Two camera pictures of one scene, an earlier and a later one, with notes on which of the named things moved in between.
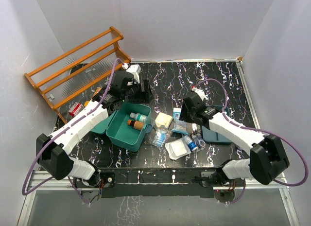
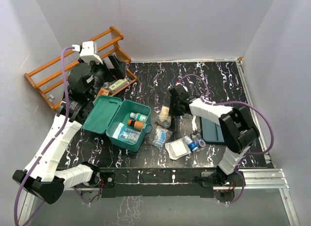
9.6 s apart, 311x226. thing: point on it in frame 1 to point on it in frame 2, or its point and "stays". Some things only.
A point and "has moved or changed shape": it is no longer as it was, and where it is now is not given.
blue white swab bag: [180, 126] to [122, 132]
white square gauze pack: [178, 148] stays
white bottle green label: [138, 117] stays
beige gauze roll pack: [163, 119] has moved or changed shape
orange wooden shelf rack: [75, 69] stays
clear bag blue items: [161, 135] stays
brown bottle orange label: [136, 125] stays
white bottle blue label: [191, 144] stays
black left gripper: [139, 99] to [117, 72]
